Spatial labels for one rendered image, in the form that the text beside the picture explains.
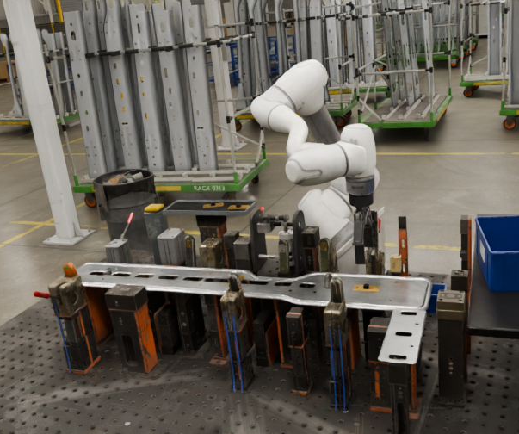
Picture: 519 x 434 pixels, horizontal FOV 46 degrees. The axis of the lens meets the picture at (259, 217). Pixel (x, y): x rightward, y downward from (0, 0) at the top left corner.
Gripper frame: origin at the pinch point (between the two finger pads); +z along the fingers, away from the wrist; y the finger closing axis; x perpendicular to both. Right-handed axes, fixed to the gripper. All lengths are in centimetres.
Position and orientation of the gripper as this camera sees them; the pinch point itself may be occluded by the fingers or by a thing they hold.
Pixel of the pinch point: (364, 251)
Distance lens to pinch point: 201.4
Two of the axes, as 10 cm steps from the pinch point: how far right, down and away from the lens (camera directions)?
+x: 9.3, 0.1, -3.6
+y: -3.4, 3.5, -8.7
